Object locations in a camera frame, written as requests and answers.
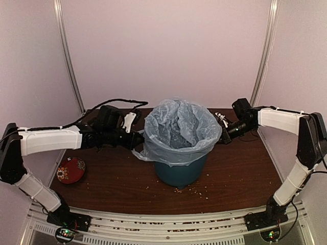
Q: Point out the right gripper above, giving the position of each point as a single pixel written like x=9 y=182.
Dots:
x=225 y=138

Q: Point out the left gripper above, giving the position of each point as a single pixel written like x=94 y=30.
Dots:
x=129 y=145

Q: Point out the translucent blue plastic trash bag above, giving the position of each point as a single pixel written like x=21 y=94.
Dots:
x=177 y=133

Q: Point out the teal plastic trash bin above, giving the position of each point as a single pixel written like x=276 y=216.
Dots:
x=180 y=176

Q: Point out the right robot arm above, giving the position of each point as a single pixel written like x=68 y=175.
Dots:
x=295 y=140

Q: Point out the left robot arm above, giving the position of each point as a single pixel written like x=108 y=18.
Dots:
x=109 y=127

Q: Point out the red floral bowl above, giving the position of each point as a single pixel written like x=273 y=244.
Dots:
x=71 y=170

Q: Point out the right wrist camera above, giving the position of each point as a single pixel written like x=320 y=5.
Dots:
x=221 y=118

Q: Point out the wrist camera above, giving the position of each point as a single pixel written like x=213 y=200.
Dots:
x=131 y=119
x=221 y=118

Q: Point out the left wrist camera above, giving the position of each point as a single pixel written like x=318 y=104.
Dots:
x=131 y=119

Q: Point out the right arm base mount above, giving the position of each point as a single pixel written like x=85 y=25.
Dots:
x=260 y=222

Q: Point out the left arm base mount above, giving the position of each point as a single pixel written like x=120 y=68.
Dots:
x=69 y=226

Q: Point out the right aluminium frame post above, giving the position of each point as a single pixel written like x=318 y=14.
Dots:
x=266 y=51

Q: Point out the aluminium frame post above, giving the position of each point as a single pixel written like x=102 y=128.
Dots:
x=266 y=51
x=67 y=55

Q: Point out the left aluminium frame post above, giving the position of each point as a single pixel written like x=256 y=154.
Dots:
x=67 y=55

